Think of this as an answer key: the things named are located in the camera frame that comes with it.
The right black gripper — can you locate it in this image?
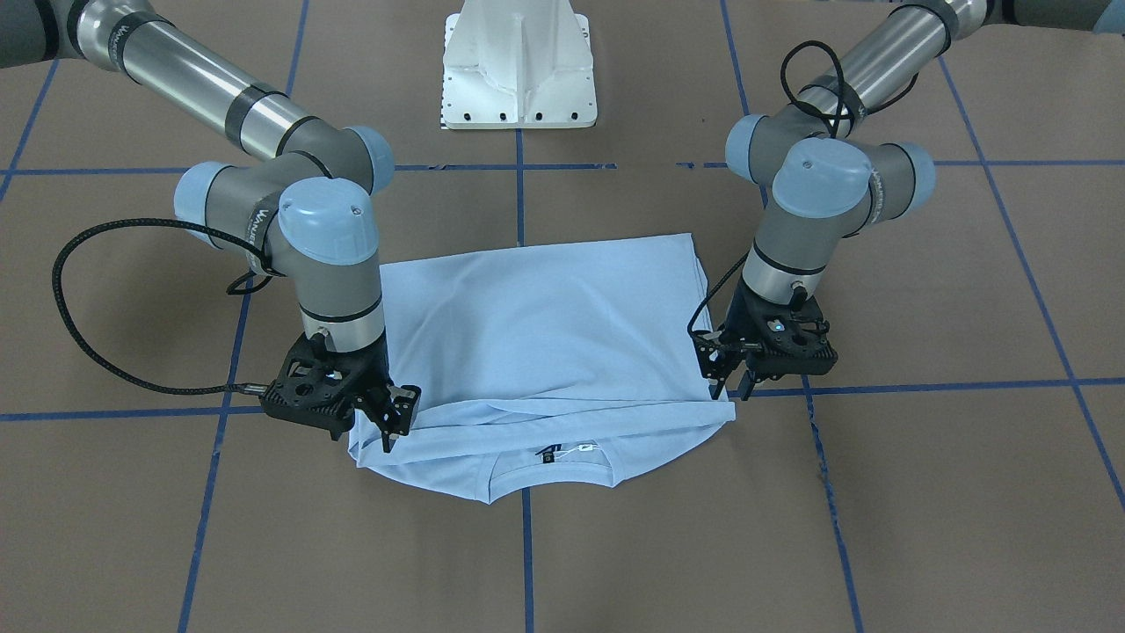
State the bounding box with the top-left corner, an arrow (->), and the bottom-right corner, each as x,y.
262,335 -> 421,454

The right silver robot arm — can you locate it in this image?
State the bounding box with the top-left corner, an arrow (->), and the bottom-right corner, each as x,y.
3,1 -> 421,452

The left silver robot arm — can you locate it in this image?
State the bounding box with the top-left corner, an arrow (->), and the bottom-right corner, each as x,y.
689,1 -> 1122,399

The white garment tag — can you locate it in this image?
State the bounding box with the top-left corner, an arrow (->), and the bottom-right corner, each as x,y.
557,442 -> 601,456

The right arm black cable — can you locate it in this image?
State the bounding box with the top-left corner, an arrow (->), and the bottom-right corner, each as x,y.
52,218 -> 273,397

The light blue t-shirt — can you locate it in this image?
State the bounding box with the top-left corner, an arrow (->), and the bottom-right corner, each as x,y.
348,234 -> 736,504

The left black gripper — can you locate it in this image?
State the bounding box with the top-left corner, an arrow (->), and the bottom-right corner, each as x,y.
689,283 -> 838,401

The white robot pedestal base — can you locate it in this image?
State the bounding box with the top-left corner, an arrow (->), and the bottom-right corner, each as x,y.
439,1 -> 599,132

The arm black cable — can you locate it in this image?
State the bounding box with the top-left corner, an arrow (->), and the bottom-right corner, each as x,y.
52,218 -> 273,397
686,40 -> 924,340

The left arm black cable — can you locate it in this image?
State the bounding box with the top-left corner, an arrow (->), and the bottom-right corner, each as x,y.
686,40 -> 924,340

